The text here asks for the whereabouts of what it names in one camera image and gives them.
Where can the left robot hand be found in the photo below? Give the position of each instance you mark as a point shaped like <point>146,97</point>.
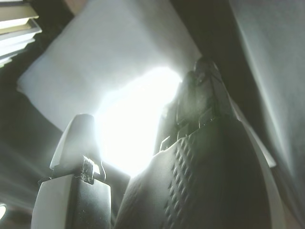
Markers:
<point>202,186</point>

